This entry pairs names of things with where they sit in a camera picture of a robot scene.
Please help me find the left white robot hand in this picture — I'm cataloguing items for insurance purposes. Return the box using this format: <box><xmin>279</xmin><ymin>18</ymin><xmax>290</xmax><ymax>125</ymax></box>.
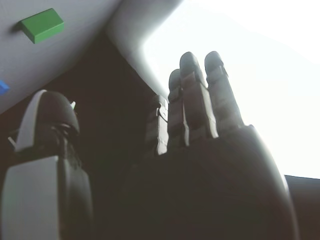
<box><xmin>0</xmin><ymin>51</ymin><xmax>301</xmax><ymax>240</ymax></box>

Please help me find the blue toy block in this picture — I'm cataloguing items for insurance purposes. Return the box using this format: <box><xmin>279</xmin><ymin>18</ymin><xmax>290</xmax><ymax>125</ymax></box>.
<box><xmin>0</xmin><ymin>79</ymin><xmax>11</xmax><ymax>96</ymax></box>

